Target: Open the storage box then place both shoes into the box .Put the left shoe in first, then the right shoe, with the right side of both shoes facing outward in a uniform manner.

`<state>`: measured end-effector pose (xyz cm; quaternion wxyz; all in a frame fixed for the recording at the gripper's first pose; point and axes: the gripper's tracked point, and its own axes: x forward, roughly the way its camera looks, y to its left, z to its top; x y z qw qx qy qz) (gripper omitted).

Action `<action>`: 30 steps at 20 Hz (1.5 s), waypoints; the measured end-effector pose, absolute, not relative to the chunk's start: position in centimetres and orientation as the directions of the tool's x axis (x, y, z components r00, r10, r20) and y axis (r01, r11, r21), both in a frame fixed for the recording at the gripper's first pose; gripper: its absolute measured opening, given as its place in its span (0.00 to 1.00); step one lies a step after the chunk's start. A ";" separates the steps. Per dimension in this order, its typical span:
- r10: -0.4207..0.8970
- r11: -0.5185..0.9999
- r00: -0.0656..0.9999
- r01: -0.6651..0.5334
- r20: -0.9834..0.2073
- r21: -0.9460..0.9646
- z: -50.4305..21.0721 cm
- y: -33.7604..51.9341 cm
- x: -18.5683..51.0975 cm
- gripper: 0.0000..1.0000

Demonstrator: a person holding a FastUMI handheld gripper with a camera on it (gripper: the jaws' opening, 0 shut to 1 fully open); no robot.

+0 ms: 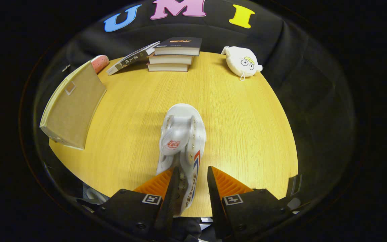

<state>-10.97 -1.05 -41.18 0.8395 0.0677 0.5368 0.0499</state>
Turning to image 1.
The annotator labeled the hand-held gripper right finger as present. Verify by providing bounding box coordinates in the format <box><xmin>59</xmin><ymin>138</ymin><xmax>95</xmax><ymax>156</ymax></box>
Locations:
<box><xmin>207</xmin><ymin>165</ymin><xmax>296</xmax><ymax>240</ymax></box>

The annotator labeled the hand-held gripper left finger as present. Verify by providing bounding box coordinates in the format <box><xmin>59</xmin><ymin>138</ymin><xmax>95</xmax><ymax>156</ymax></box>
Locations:
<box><xmin>93</xmin><ymin>166</ymin><xmax>181</xmax><ymax>241</ymax></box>

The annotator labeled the white canvas shoe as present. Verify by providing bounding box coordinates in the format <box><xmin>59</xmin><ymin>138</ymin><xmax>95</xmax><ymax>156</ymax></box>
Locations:
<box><xmin>156</xmin><ymin>103</ymin><xmax>207</xmax><ymax>215</ymax></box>

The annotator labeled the beige fabric storage box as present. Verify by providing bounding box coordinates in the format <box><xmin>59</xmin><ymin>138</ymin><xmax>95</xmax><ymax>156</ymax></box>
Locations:
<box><xmin>39</xmin><ymin>60</ymin><xmax>107</xmax><ymax>151</ymax></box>

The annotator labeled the grey white object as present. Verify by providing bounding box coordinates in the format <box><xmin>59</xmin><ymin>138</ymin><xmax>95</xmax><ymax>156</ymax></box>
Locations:
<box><xmin>84</xmin><ymin>188</ymin><xmax>109</xmax><ymax>204</ymax></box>

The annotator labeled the thick book with cream pages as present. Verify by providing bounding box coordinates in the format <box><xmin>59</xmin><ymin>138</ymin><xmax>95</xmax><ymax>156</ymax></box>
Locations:
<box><xmin>148</xmin><ymin>54</ymin><xmax>194</xmax><ymax>65</ymax></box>
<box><xmin>146</xmin><ymin>62</ymin><xmax>190</xmax><ymax>72</ymax></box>

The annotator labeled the white plush toy with eyes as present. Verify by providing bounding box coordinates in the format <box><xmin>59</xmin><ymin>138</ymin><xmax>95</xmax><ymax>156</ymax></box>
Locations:
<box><xmin>221</xmin><ymin>46</ymin><xmax>263</xmax><ymax>81</ymax></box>

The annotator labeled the leaning paperback book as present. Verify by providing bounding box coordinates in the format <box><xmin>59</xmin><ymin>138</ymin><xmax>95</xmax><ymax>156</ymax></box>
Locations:
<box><xmin>106</xmin><ymin>41</ymin><xmax>161</xmax><ymax>76</ymax></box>

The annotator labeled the watermelon slice toy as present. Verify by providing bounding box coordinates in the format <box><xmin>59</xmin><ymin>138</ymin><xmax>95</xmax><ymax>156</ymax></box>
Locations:
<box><xmin>91</xmin><ymin>55</ymin><xmax>110</xmax><ymax>74</ymax></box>

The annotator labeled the black cover book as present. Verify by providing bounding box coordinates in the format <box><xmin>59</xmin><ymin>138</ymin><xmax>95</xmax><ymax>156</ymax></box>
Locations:
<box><xmin>154</xmin><ymin>37</ymin><xmax>203</xmax><ymax>56</ymax></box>

